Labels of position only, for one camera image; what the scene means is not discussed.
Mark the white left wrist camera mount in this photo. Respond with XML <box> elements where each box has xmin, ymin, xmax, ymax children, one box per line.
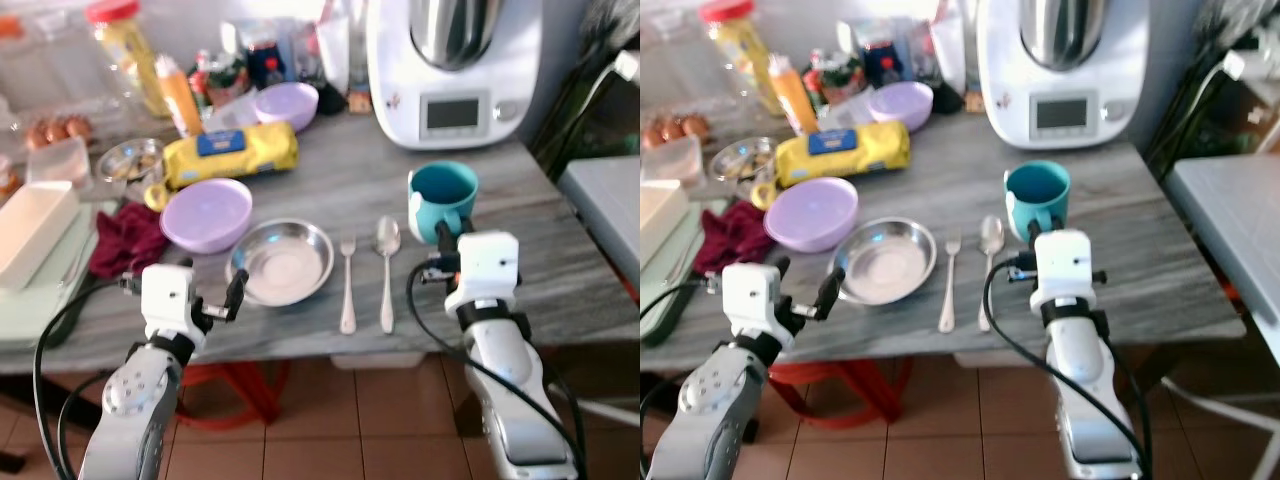
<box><xmin>722</xmin><ymin>262</ymin><xmax>782</xmax><ymax>346</ymax></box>
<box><xmin>140</xmin><ymin>263</ymin><xmax>197</xmax><ymax>343</ymax></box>

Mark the large purple plastic bowl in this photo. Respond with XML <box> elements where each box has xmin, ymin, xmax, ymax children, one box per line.
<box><xmin>160</xmin><ymin>178</ymin><xmax>253</xmax><ymax>254</ymax></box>
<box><xmin>764</xmin><ymin>177</ymin><xmax>859</xmax><ymax>254</ymax></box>

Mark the round stainless steel plate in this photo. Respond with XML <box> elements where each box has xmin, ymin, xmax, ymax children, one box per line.
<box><xmin>832</xmin><ymin>218</ymin><xmax>938</xmax><ymax>306</ymax></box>
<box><xmin>228</xmin><ymin>219</ymin><xmax>335</xmax><ymax>307</ymax></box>

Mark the teal ceramic mug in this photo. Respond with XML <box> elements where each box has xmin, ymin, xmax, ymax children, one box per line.
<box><xmin>1004</xmin><ymin>160</ymin><xmax>1071</xmax><ymax>241</ymax></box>
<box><xmin>407</xmin><ymin>162</ymin><xmax>479</xmax><ymax>246</ymax></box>

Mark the clear glass bowl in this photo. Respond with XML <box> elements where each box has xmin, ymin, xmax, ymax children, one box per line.
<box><xmin>97</xmin><ymin>138</ymin><xmax>166</xmax><ymax>186</ymax></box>
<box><xmin>708</xmin><ymin>137</ymin><xmax>779</xmax><ymax>186</ymax></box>

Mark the silver metal spoon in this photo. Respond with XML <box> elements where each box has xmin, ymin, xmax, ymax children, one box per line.
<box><xmin>374</xmin><ymin>216</ymin><xmax>402</xmax><ymax>334</ymax></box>
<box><xmin>978</xmin><ymin>215</ymin><xmax>1006</xmax><ymax>333</ymax></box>

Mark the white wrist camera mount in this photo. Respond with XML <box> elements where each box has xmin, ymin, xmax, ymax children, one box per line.
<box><xmin>140</xmin><ymin>263</ymin><xmax>197</xmax><ymax>343</ymax></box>
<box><xmin>722</xmin><ymin>262</ymin><xmax>782</xmax><ymax>346</ymax></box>
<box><xmin>445</xmin><ymin>232</ymin><xmax>521</xmax><ymax>316</ymax></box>
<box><xmin>1030</xmin><ymin>230</ymin><xmax>1094</xmax><ymax>313</ymax></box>

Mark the dark glass jar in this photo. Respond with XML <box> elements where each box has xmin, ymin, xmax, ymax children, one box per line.
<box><xmin>858</xmin><ymin>40</ymin><xmax>901</xmax><ymax>89</ymax></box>
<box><xmin>240</xmin><ymin>40</ymin><xmax>286</xmax><ymax>91</ymax></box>

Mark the orange squeeze bottle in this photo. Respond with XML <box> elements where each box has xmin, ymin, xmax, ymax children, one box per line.
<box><xmin>768</xmin><ymin>55</ymin><xmax>819</xmax><ymax>136</ymax></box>
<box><xmin>155</xmin><ymin>55</ymin><xmax>204</xmax><ymax>138</ymax></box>

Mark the silver metal fork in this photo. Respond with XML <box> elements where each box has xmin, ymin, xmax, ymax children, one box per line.
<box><xmin>938</xmin><ymin>232</ymin><xmax>963</xmax><ymax>334</ymax></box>
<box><xmin>338</xmin><ymin>236</ymin><xmax>358</xmax><ymax>335</ymax></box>

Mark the small purple plastic bowl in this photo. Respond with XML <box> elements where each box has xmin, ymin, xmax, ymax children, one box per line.
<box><xmin>868</xmin><ymin>82</ymin><xmax>934</xmax><ymax>133</ymax></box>
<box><xmin>253</xmin><ymin>82</ymin><xmax>319</xmax><ymax>133</ymax></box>

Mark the clear jar with red lid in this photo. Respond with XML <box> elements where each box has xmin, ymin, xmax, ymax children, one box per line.
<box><xmin>698</xmin><ymin>0</ymin><xmax>786</xmax><ymax>116</ymax></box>
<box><xmin>85</xmin><ymin>0</ymin><xmax>171</xmax><ymax>119</ymax></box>

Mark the pale green tray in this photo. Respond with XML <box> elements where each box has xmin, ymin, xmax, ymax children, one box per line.
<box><xmin>0</xmin><ymin>200</ymin><xmax>101</xmax><ymax>351</ymax></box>
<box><xmin>640</xmin><ymin>200</ymin><xmax>706</xmax><ymax>346</ymax></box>

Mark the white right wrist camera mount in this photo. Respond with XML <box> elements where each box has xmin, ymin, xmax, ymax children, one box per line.
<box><xmin>1030</xmin><ymin>230</ymin><xmax>1094</xmax><ymax>313</ymax></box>
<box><xmin>445</xmin><ymin>232</ymin><xmax>521</xmax><ymax>316</ymax></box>

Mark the yellow package with blue label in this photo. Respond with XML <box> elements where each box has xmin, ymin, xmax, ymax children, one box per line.
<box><xmin>163</xmin><ymin>122</ymin><xmax>299</xmax><ymax>191</ymax></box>
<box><xmin>775</xmin><ymin>122</ymin><xmax>911</xmax><ymax>189</ymax></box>

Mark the maroon cloth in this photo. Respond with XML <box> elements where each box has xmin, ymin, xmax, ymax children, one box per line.
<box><xmin>88</xmin><ymin>202</ymin><xmax>169</xmax><ymax>281</ymax></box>
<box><xmin>692</xmin><ymin>200</ymin><xmax>776</xmax><ymax>276</ymax></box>

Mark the clear plastic food container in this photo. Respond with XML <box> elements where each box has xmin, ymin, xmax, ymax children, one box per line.
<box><xmin>645</xmin><ymin>135</ymin><xmax>703</xmax><ymax>186</ymax></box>
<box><xmin>27</xmin><ymin>137</ymin><xmax>91</xmax><ymax>187</ymax></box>

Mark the white rectangular butter dish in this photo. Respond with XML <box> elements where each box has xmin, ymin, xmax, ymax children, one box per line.
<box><xmin>640</xmin><ymin>180</ymin><xmax>691</xmax><ymax>261</ymax></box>
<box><xmin>0</xmin><ymin>182</ymin><xmax>81</xmax><ymax>291</ymax></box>

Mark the white kitchen cooking machine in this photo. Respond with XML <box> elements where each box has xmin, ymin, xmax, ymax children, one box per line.
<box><xmin>365</xmin><ymin>0</ymin><xmax>546</xmax><ymax>151</ymax></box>
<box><xmin>975</xmin><ymin>0</ymin><xmax>1151</xmax><ymax>151</ymax></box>

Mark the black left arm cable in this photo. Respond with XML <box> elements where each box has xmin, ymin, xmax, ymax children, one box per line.
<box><xmin>640</xmin><ymin>282</ymin><xmax>723</xmax><ymax>471</ymax></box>
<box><xmin>33</xmin><ymin>278</ymin><xmax>136</xmax><ymax>480</ymax></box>

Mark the red stool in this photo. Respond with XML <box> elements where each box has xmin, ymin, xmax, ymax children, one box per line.
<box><xmin>175</xmin><ymin>360</ymin><xmax>291</xmax><ymax>431</ymax></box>
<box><xmin>770</xmin><ymin>360</ymin><xmax>916</xmax><ymax>426</ymax></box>

